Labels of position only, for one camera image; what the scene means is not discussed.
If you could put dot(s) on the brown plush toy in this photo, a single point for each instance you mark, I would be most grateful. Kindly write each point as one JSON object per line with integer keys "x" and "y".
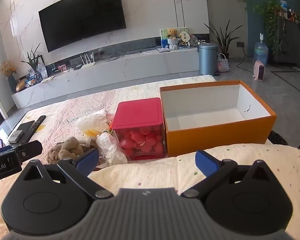
{"x": 65, "y": 147}

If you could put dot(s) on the trailing green plant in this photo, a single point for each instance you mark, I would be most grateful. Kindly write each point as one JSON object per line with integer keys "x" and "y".
{"x": 270, "y": 15}

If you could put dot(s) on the brown teddy bear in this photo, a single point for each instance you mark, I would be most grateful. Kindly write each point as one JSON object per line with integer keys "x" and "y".
{"x": 172, "y": 33}

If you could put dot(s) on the dark cabinet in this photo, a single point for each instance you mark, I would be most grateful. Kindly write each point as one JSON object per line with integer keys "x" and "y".
{"x": 290, "y": 42}

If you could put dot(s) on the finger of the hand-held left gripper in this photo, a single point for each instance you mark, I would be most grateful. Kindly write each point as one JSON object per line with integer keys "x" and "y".
{"x": 30, "y": 150}

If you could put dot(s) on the white marble TV cabinet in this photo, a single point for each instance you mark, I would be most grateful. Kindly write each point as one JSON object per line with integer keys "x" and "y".
{"x": 115, "y": 67}

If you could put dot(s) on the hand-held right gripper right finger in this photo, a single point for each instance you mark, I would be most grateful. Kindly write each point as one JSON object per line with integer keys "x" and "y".
{"x": 206, "y": 161}

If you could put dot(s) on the cream polka dot quilt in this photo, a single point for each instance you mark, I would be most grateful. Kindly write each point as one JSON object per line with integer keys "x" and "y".
{"x": 152, "y": 175}

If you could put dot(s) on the small white media box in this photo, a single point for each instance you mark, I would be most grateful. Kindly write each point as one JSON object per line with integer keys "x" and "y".
{"x": 163, "y": 50}

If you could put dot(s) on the black trash bag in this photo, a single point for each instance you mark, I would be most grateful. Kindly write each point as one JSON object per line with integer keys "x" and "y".
{"x": 277, "y": 137}

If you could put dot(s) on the round glass ornament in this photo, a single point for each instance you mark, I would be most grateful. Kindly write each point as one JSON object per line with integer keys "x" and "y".
{"x": 193, "y": 40}

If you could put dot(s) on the long-leaf potted plant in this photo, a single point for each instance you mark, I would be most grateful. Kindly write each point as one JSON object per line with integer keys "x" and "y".
{"x": 223, "y": 40}

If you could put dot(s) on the water jug with pump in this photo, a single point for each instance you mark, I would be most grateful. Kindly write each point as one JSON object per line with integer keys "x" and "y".
{"x": 261, "y": 51}

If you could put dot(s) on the orange cardboard box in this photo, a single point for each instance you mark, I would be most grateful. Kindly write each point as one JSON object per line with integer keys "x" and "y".
{"x": 215, "y": 140}

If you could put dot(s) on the black remote control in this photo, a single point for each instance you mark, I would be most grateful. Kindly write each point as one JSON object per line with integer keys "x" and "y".
{"x": 37, "y": 123}

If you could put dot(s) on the green plant in glass vase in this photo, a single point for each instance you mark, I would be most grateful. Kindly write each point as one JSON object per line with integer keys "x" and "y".
{"x": 34, "y": 60}

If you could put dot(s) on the patterned pale tablecloth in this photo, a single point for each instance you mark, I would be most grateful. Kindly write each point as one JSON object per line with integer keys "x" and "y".
{"x": 90, "y": 100}

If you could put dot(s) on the white wrapped bouquet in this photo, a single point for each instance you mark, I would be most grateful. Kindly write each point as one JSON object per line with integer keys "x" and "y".
{"x": 174, "y": 44}

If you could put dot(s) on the golden ornament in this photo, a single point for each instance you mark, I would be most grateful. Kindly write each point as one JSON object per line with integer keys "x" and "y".
{"x": 22, "y": 86}

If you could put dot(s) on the blue-grey trash can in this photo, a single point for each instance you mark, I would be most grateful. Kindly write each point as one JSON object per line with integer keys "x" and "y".
{"x": 208, "y": 60}

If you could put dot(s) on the pink space heater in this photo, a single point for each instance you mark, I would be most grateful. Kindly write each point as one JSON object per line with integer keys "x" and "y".
{"x": 259, "y": 71}

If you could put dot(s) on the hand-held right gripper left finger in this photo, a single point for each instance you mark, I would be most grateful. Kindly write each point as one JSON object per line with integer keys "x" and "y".
{"x": 88, "y": 158}

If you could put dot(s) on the flat screen television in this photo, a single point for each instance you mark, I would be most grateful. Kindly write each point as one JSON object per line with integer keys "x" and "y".
{"x": 82, "y": 15}

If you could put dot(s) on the black set-top box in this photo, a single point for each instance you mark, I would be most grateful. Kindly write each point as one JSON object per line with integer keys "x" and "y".
{"x": 22, "y": 130}

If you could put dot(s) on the red lidded clear box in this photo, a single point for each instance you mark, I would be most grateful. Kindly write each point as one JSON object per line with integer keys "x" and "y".
{"x": 140, "y": 115}

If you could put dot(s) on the white router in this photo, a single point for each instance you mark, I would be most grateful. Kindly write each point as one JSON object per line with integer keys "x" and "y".
{"x": 87, "y": 65}

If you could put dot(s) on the green picture board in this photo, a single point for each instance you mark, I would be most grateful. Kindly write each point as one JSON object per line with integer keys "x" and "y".
{"x": 163, "y": 32}

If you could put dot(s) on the round paper fan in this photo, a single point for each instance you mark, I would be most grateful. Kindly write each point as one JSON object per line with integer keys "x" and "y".
{"x": 185, "y": 37}

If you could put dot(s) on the vase with dried flowers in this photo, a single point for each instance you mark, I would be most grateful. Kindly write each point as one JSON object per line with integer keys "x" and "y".
{"x": 11, "y": 82}

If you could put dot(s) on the woven basket bag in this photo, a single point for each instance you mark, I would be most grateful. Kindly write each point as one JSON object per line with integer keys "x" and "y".
{"x": 223, "y": 66}

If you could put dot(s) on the clear plastic bag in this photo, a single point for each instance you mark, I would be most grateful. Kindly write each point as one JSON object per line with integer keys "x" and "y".
{"x": 112, "y": 150}

